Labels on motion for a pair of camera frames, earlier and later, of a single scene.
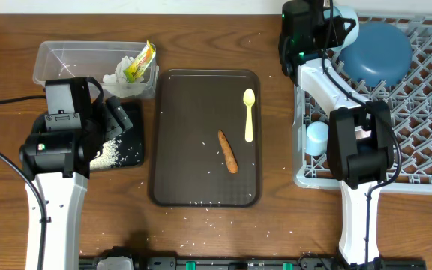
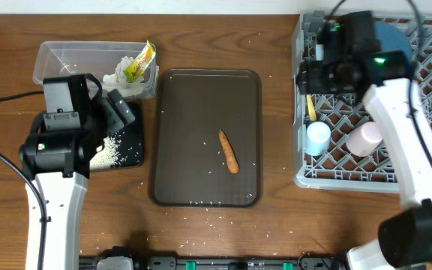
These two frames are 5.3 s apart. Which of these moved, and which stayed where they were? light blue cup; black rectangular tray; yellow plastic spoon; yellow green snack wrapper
Moved: yellow plastic spoon
Stayed: light blue cup; yellow green snack wrapper; black rectangular tray
